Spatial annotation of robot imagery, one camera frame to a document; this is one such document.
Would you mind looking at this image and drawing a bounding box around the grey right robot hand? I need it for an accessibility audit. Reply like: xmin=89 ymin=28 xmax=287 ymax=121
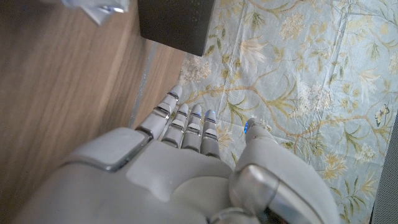
xmin=12 ymin=84 xmax=342 ymax=224

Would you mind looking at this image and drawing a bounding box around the black rectangular package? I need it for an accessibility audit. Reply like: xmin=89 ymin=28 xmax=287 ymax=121
xmin=137 ymin=0 xmax=216 ymax=57

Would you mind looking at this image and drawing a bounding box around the floral light blue backdrop cloth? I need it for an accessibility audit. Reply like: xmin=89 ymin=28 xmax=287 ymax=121
xmin=178 ymin=0 xmax=398 ymax=224

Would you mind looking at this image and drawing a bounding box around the crinkled aluminum foil roll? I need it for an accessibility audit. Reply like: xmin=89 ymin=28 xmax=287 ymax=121
xmin=61 ymin=0 xmax=130 ymax=26

